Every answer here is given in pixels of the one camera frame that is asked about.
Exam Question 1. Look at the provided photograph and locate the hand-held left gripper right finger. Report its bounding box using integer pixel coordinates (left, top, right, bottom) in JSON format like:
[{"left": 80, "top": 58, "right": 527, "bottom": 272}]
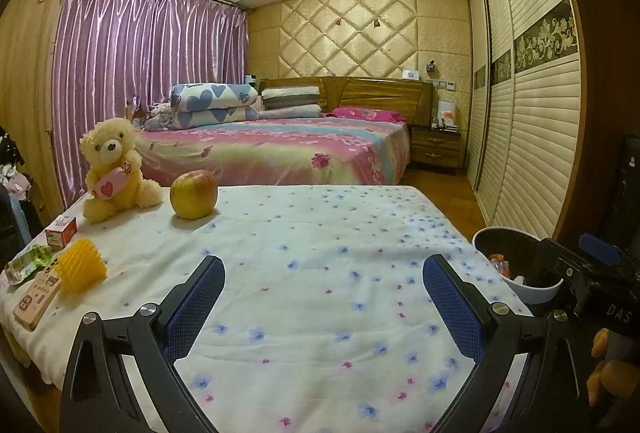
[{"left": 422, "top": 254, "right": 583, "bottom": 433}]

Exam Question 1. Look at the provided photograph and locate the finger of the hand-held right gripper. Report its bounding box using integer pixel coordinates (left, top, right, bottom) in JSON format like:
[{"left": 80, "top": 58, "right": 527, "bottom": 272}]
[
  {"left": 579, "top": 233, "right": 623, "bottom": 265},
  {"left": 537, "top": 237, "right": 593, "bottom": 286}
]

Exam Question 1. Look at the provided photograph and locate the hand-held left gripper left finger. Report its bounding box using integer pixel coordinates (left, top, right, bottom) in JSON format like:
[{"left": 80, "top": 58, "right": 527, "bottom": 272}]
[{"left": 62, "top": 254, "right": 226, "bottom": 433}]

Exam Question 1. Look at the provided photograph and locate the white trash bin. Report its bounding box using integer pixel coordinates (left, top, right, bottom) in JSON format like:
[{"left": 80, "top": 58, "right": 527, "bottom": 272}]
[{"left": 472, "top": 225, "right": 566, "bottom": 306}]

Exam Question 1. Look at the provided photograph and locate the person's right hand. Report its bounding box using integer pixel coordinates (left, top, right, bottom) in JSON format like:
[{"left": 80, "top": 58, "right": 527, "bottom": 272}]
[{"left": 586, "top": 328, "right": 640, "bottom": 406}]

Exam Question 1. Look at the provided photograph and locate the yellow red apple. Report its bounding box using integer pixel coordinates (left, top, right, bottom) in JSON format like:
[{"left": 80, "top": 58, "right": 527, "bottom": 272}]
[{"left": 170, "top": 170, "right": 219, "bottom": 220}]

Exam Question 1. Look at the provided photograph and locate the white floral blanket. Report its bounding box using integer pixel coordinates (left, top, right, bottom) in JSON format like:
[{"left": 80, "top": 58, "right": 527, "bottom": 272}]
[{"left": 0, "top": 184, "right": 538, "bottom": 433}]

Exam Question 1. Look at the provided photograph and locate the small red white box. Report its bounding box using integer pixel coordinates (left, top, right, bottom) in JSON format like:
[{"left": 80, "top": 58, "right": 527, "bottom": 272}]
[{"left": 45, "top": 216, "right": 78, "bottom": 246}]

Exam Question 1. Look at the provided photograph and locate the cream teddy bear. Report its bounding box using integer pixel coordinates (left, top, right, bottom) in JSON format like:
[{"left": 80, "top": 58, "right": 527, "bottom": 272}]
[{"left": 80, "top": 117, "right": 163, "bottom": 224}]

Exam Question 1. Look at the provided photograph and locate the wooden nightstand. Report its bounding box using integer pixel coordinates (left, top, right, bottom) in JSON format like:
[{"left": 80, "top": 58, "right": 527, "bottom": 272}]
[{"left": 409, "top": 127, "right": 462, "bottom": 176}]

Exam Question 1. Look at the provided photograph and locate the pink bear print box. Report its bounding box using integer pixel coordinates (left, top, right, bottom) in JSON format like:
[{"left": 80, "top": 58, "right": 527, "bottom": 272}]
[{"left": 12, "top": 265, "right": 63, "bottom": 331}]

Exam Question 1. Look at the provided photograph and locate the green clear wrapper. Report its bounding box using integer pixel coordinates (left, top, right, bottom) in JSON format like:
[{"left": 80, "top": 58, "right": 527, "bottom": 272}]
[{"left": 5, "top": 245, "right": 53, "bottom": 286}]

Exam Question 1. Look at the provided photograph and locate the cream sliding door wardrobe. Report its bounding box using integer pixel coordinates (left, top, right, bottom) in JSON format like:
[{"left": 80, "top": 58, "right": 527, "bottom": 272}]
[{"left": 467, "top": 0, "right": 583, "bottom": 239}]

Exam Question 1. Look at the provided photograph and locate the bed with pink floral sheet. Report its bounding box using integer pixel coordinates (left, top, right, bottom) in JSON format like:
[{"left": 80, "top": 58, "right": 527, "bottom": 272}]
[{"left": 132, "top": 118, "right": 411, "bottom": 186}]

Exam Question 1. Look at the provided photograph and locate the white orange box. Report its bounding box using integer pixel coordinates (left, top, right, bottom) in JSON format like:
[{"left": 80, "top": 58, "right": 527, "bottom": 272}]
[{"left": 432, "top": 100, "right": 458, "bottom": 130}]

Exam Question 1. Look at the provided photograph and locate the heap of soft toys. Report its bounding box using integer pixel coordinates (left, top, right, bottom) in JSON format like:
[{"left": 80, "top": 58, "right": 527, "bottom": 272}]
[{"left": 145, "top": 103, "right": 173, "bottom": 131}]

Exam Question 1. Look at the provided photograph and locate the blue heart print pillow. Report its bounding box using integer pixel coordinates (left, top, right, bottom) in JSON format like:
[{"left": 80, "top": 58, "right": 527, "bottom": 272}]
[
  {"left": 172, "top": 106, "right": 259, "bottom": 129},
  {"left": 170, "top": 83, "right": 259, "bottom": 110}
]

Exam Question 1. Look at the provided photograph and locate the pink pillow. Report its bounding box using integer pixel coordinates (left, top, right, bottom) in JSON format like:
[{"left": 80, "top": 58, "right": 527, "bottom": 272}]
[{"left": 331, "top": 107, "right": 407, "bottom": 123}]

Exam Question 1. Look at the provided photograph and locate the pile of clothes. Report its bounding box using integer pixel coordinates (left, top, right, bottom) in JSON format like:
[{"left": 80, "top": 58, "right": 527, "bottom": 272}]
[{"left": 0, "top": 128, "right": 46, "bottom": 264}]

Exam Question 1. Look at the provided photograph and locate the wooden headboard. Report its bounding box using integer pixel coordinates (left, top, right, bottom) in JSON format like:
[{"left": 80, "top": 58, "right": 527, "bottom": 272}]
[{"left": 257, "top": 76, "right": 433, "bottom": 129}]

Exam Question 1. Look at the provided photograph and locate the folded grey striped quilt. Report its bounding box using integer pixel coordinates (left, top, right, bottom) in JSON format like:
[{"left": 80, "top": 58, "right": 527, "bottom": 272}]
[{"left": 261, "top": 86, "right": 321, "bottom": 116}]

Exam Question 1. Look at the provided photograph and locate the purple satin curtain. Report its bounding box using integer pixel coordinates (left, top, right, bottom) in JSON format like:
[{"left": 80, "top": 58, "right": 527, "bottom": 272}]
[{"left": 52, "top": 0, "right": 251, "bottom": 209}]

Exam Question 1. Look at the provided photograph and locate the light wooden wardrobe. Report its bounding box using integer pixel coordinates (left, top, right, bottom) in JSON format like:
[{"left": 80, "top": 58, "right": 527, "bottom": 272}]
[{"left": 0, "top": 0, "right": 81, "bottom": 239}]

